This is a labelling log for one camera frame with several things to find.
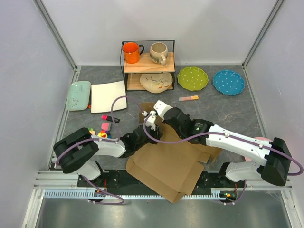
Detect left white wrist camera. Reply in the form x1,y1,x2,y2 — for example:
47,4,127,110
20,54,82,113
142,111,157,131

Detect beige ceramic mug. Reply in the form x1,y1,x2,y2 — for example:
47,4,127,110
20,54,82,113
150,42,169,66

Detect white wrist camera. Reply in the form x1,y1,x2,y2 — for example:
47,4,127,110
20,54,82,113
142,111,157,131
153,100,172,119

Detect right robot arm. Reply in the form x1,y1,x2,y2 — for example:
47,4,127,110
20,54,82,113
157,105,291,187

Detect mint divided tray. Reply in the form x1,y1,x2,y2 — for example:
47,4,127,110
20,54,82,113
66,81,91,111

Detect pink highlighter marker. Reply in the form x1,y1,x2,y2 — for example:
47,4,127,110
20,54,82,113
101,114,120,123

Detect white square plate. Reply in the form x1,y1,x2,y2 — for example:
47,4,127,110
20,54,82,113
91,81,126,114

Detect grey slotted cable duct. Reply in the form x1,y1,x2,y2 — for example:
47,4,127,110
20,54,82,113
44,189,238,200

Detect pink round plate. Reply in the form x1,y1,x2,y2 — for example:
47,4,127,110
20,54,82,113
244,137,272,164

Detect green dotted plate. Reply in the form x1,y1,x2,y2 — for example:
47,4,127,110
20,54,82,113
177,66,209,91

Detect brown cardboard box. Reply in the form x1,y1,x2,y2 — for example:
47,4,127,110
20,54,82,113
126,118,222,203

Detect beige leaf pattern plate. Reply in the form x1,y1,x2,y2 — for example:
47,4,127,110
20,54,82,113
140,73,173,94

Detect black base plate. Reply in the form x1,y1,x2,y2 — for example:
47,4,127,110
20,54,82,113
92,170,244,195

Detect blue dotted plate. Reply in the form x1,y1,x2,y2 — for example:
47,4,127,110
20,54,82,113
212,70,245,96

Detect pink eraser block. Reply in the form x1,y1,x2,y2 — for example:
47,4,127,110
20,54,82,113
101,123,112,131

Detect orange pink eraser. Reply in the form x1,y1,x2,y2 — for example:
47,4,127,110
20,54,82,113
179,95,199,102

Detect orange mug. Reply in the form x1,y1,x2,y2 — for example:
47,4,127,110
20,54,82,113
122,42,144,64

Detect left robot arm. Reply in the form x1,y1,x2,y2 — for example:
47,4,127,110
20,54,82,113
53,125,162,187

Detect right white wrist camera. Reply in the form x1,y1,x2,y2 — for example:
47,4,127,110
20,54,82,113
153,100,172,119

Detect black wire wooden shelf rack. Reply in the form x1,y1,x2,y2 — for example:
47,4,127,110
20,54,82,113
120,40,176,91

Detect rainbow flower plush toy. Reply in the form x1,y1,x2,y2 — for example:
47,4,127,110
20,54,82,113
88,128,95,135

